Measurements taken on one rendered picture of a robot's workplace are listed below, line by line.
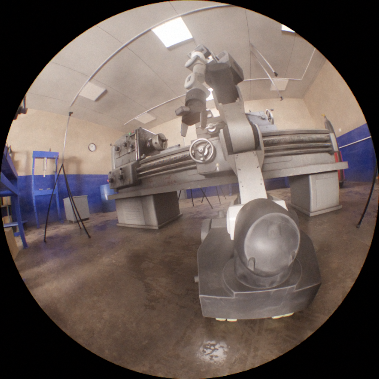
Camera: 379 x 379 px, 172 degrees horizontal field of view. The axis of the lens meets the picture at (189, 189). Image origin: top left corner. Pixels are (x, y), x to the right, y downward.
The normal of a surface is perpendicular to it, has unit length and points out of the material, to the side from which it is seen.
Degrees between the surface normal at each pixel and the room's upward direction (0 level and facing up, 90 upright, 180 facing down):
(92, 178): 90
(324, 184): 90
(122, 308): 0
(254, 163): 66
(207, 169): 90
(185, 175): 90
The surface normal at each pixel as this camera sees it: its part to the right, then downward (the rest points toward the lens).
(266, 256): -0.50, -0.11
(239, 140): -0.25, 0.54
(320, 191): -0.36, 0.07
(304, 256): -0.14, -0.99
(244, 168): -0.39, -0.35
